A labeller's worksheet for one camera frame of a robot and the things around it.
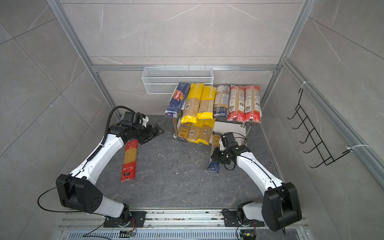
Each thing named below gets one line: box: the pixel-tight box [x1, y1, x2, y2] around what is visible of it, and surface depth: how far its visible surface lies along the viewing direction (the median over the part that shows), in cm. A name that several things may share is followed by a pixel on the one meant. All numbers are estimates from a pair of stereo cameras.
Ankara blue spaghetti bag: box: [205, 160, 220, 175], surface depth 79 cm
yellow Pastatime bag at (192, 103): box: [181, 83, 204, 124], surface depth 76 cm
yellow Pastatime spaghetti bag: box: [197, 85, 217, 120], surface depth 76 cm
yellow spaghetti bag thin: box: [196, 118, 216, 146], surface depth 99 cm
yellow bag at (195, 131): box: [187, 119, 204, 144], surface depth 100 cm
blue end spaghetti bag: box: [213, 84, 231, 119], surface depth 77 cm
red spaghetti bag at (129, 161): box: [121, 139, 139, 183], surface depth 90 cm
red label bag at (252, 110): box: [244, 85, 262, 123], surface depth 76 cm
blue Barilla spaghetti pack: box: [165, 82, 191, 118], surface depth 77 cm
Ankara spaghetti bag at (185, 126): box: [177, 115, 197, 141], surface depth 97 cm
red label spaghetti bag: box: [227, 85, 246, 123], surface depth 75 cm
